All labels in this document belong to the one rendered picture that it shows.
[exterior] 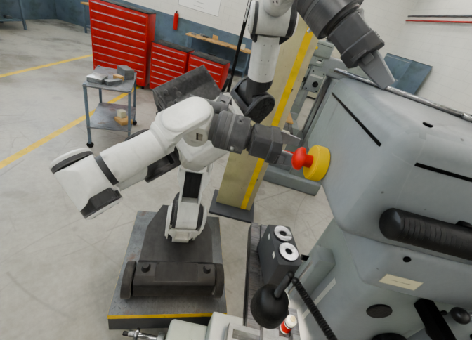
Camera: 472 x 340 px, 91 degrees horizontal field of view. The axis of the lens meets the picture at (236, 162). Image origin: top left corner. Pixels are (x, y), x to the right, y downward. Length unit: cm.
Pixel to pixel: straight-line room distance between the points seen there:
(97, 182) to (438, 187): 51
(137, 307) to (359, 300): 135
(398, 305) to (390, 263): 16
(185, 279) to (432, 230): 137
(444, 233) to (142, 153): 47
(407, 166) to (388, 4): 991
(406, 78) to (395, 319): 736
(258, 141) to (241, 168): 198
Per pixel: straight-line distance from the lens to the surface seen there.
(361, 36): 45
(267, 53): 79
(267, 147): 52
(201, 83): 84
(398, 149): 29
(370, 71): 47
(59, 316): 219
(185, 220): 122
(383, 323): 63
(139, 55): 552
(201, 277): 155
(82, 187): 52
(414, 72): 783
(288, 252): 116
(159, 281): 154
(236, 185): 262
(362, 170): 32
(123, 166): 50
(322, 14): 47
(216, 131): 51
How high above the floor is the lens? 194
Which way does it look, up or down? 32 degrees down
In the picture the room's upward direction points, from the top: 17 degrees clockwise
